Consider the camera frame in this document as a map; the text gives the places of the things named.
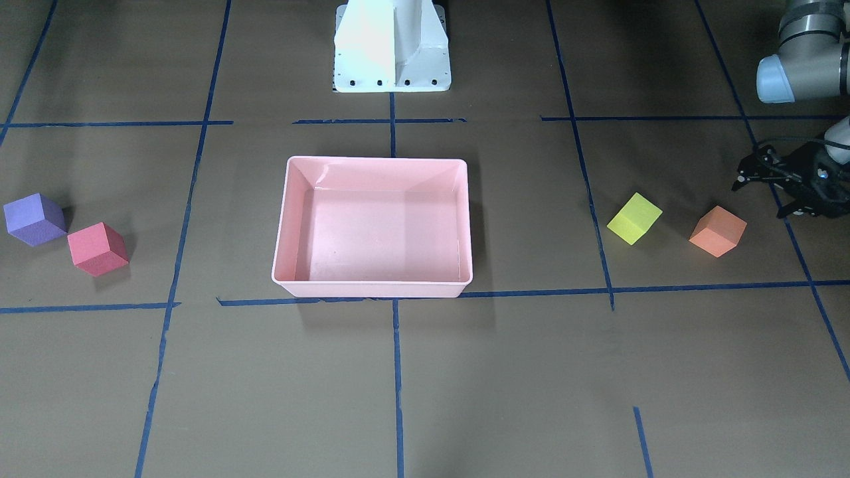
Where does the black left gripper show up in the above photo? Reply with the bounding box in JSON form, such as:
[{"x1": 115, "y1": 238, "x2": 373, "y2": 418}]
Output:
[{"x1": 774, "y1": 144, "x2": 849, "y2": 218}]

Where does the orange foam block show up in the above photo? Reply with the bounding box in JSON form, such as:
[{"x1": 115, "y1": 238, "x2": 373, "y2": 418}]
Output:
[{"x1": 689, "y1": 206, "x2": 747, "y2": 258}]

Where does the purple foam block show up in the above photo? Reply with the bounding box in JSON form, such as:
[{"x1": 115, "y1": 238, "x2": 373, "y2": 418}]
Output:
[{"x1": 3, "y1": 193, "x2": 68, "y2": 247}]

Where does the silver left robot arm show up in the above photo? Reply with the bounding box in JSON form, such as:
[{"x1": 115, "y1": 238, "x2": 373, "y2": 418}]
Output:
[{"x1": 756, "y1": 1, "x2": 848, "y2": 218}]

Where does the pink plastic bin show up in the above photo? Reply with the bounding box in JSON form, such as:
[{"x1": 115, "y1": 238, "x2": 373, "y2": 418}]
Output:
[{"x1": 271, "y1": 155, "x2": 473, "y2": 297}]

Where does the yellow foam block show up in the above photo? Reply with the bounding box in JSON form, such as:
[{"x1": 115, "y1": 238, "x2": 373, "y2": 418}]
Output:
[{"x1": 606, "y1": 193, "x2": 663, "y2": 246}]

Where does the red foam block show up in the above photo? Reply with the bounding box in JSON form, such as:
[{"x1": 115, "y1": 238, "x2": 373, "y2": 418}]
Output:
[{"x1": 67, "y1": 222, "x2": 129, "y2": 276}]

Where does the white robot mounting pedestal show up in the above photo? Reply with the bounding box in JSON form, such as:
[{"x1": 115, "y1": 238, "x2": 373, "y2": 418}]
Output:
[{"x1": 332, "y1": 1, "x2": 452, "y2": 94}]

